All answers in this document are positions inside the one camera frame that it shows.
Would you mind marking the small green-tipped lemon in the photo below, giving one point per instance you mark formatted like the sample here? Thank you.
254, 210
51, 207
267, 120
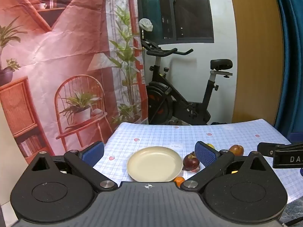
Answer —
210, 146

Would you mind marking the blue checked tablecloth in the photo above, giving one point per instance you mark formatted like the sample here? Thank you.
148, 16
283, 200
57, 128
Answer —
153, 134

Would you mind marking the red apple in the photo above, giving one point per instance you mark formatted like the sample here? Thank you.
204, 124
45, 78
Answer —
236, 150

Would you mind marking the cream round plate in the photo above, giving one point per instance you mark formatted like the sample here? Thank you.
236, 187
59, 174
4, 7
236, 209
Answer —
153, 163

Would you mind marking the printed room wall backdrop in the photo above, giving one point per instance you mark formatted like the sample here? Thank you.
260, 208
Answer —
71, 40

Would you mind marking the dark purple mangosteen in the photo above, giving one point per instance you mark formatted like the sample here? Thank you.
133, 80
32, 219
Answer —
190, 162

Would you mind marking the black exercise bike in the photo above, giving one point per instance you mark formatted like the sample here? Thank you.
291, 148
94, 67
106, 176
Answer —
180, 106

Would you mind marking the orange tangerine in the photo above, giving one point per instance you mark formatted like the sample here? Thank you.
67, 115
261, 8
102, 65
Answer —
179, 181

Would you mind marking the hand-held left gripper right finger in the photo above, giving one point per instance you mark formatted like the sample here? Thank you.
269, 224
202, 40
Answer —
206, 155

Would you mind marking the wooden door panel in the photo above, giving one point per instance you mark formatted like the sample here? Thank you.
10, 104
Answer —
255, 52

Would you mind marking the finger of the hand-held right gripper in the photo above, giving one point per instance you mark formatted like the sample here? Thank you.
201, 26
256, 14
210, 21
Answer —
265, 148

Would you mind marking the dark window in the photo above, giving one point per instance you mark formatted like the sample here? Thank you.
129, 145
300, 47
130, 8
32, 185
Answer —
189, 11

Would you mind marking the white plastic bag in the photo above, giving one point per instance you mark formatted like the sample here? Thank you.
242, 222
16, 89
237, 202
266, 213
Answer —
145, 24

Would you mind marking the blue curtain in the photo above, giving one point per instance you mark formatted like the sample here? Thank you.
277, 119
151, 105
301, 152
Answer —
293, 52

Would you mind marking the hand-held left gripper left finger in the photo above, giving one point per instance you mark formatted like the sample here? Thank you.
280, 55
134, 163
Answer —
94, 152

